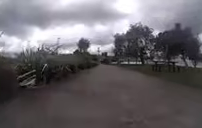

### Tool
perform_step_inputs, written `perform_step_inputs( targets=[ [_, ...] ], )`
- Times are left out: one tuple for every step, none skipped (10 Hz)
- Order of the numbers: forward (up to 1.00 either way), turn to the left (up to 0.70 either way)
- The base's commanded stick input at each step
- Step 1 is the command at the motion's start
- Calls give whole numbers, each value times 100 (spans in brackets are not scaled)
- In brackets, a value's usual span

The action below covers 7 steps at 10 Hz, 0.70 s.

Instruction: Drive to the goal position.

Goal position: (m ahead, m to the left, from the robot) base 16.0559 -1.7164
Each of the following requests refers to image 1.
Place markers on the row of tall bushes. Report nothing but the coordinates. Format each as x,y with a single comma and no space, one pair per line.
59,63

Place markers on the grey asphalt path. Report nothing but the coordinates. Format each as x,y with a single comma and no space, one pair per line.
105,100

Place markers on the round dark tree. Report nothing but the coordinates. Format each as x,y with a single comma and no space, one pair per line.
83,45

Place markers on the picnic table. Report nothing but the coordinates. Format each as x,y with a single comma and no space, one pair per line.
157,64
172,65

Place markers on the pale wooden bench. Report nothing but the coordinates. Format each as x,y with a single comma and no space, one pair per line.
27,78

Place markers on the group of trees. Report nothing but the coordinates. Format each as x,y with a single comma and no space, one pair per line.
139,40

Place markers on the grass verge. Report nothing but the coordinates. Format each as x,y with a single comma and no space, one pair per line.
190,77

